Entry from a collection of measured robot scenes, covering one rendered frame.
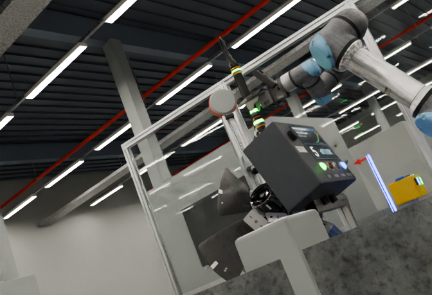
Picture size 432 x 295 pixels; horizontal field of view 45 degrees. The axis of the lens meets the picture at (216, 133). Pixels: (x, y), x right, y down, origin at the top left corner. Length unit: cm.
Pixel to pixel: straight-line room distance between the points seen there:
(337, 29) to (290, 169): 69
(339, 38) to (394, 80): 22
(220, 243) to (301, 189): 101
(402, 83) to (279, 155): 60
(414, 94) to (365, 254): 143
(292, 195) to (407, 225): 95
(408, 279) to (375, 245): 2
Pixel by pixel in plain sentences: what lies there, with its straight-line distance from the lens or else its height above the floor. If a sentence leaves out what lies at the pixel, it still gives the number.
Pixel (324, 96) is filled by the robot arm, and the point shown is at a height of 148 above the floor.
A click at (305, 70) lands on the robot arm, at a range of 209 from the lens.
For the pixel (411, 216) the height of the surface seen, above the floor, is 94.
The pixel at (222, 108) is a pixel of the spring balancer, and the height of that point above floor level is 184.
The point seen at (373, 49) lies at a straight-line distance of 280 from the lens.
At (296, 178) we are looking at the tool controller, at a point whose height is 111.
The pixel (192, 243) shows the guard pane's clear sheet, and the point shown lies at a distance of 327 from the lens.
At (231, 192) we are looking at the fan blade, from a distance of 235.
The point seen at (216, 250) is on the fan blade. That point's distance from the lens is 218.
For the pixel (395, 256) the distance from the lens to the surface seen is 28.
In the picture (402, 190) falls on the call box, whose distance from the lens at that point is 221.
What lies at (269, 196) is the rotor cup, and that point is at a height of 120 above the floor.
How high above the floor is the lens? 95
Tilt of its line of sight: 16 degrees up
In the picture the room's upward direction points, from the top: 22 degrees counter-clockwise
